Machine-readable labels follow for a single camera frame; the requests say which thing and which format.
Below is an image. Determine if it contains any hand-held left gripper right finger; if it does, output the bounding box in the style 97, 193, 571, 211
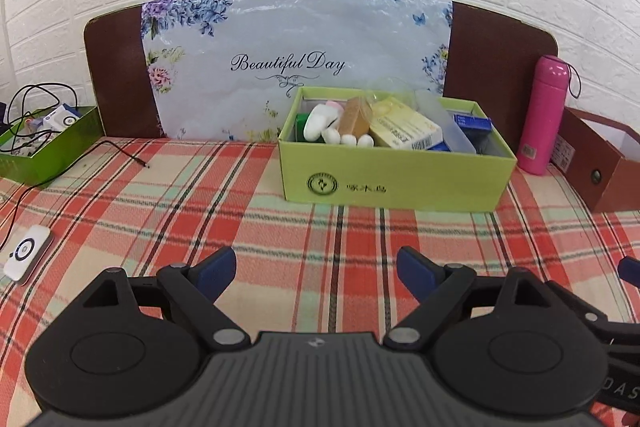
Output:
384, 247, 551, 350

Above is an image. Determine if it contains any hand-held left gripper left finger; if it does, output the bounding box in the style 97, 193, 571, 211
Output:
82, 247, 251, 350

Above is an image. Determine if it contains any light green cardboard box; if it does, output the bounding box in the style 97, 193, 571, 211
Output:
277, 87, 517, 212

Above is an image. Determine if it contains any yellow green medicine box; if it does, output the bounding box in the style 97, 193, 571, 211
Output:
370, 97, 445, 152

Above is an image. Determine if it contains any white glove pink cuff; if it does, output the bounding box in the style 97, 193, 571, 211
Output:
322, 129, 376, 148
304, 102, 346, 142

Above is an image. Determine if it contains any blue medicine box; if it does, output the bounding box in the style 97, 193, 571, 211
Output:
447, 111, 493, 132

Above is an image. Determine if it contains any orange brown slim box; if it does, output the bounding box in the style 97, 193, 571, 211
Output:
337, 97, 373, 138

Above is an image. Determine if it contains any clear plastic bag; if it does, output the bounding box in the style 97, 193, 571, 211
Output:
367, 77, 416, 105

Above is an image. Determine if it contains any brown cardboard box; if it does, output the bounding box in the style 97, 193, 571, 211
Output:
556, 107, 640, 214

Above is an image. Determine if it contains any red plaid blanket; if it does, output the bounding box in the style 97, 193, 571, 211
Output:
0, 137, 640, 408

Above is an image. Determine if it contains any floral plastic bag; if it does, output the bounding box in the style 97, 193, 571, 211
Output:
141, 0, 453, 142

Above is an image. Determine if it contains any pink thermos bottle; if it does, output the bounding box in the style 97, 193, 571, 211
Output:
516, 54, 581, 176

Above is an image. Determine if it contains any white flat device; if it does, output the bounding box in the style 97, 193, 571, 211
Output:
0, 225, 52, 285

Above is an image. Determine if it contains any dark green box tray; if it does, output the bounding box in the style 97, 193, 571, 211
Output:
0, 106, 103, 188

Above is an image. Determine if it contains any brown wooden headboard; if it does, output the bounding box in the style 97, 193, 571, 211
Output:
83, 2, 559, 142

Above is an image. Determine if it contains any white and blue small device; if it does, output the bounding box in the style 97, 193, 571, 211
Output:
42, 103, 81, 130

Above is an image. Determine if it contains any black cable with plug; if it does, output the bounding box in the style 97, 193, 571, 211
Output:
0, 139, 152, 253

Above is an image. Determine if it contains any looped black cable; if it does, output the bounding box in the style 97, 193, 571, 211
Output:
7, 83, 78, 152

